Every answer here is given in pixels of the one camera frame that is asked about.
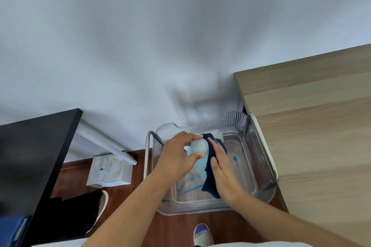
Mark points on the light wood desk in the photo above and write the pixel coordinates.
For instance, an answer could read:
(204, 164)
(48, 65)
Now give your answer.
(313, 128)

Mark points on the white cardboard box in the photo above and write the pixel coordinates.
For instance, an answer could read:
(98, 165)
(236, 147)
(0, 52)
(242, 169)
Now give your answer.
(116, 173)

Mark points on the person's black left shoe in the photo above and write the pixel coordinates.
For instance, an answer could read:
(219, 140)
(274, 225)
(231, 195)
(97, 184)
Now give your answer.
(102, 206)

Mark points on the black table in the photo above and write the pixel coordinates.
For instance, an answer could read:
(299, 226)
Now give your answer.
(32, 163)

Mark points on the person's left hand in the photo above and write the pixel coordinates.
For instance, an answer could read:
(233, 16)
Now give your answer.
(171, 160)

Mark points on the person's right thumb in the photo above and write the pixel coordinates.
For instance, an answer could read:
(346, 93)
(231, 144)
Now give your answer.
(215, 168)

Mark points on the person's left forearm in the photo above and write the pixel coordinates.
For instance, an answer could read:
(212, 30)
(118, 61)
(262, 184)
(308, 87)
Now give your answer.
(136, 206)

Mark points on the person's left thumb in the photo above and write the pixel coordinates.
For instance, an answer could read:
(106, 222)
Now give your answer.
(195, 156)

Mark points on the white pipe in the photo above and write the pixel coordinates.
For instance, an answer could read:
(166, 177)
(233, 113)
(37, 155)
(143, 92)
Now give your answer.
(107, 142)

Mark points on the person's right forearm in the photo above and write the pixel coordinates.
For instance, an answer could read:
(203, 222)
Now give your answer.
(289, 223)

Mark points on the person's right hand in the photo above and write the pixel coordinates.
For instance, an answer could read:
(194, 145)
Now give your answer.
(227, 174)

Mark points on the blue bag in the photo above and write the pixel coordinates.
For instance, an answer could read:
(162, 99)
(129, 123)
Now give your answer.
(13, 231)

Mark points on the person's white purple right shoe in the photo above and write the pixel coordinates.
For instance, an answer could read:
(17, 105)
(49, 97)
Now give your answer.
(203, 235)

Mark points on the dark blue cloth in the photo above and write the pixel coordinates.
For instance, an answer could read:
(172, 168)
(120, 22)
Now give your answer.
(210, 180)

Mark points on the clear ribbed plastic bin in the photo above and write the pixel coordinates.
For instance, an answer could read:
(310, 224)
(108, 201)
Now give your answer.
(246, 145)

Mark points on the light blue cloth bundle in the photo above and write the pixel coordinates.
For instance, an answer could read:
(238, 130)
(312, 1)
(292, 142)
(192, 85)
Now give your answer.
(200, 147)

